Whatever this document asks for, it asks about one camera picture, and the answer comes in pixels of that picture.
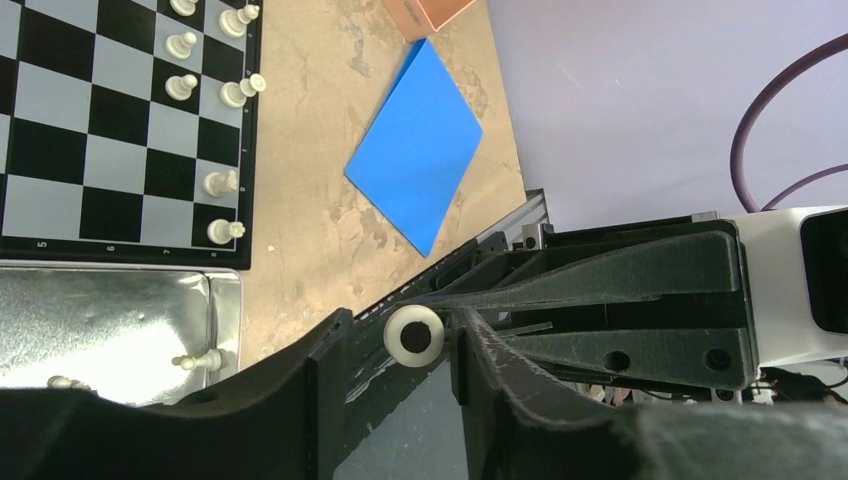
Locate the white chess pieces pile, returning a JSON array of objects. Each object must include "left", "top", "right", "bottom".
[{"left": 47, "top": 375, "right": 91, "bottom": 391}]

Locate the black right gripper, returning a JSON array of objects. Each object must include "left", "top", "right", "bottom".
[{"left": 430, "top": 218, "right": 759, "bottom": 390}]

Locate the pink desk file organizer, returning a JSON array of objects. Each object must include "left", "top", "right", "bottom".
[{"left": 382, "top": 0, "right": 475, "bottom": 43}]

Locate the black white chess board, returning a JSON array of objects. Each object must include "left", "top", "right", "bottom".
[{"left": 1, "top": 0, "right": 263, "bottom": 270}]

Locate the white chess piece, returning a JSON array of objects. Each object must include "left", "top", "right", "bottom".
[{"left": 219, "top": 73, "right": 267, "bottom": 108}]

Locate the white chess bishop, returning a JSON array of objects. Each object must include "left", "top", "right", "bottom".
[{"left": 218, "top": 4, "right": 261, "bottom": 38}]

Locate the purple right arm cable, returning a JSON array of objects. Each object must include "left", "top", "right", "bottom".
[{"left": 728, "top": 31, "right": 848, "bottom": 215}]

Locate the silver lilac metal tin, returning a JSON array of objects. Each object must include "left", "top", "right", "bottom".
[{"left": 1, "top": 262, "right": 243, "bottom": 406}]

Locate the white piece passed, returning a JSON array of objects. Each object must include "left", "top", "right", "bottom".
[{"left": 383, "top": 305, "right": 445, "bottom": 368}]

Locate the white pawn lying in tin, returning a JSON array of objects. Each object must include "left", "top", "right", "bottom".
[{"left": 171, "top": 348, "right": 228, "bottom": 372}]

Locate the white knight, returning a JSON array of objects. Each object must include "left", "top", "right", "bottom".
[{"left": 202, "top": 170, "right": 240, "bottom": 198}]

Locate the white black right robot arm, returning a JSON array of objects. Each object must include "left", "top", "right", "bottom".
[{"left": 424, "top": 207, "right": 847, "bottom": 391}]

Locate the blue mat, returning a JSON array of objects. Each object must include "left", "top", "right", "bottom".
[{"left": 345, "top": 39, "right": 483, "bottom": 256}]

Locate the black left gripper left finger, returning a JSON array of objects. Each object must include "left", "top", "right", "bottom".
[{"left": 1, "top": 308, "right": 353, "bottom": 479}]

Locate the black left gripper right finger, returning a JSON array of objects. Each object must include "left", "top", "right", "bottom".
[{"left": 450, "top": 308, "right": 847, "bottom": 479}]

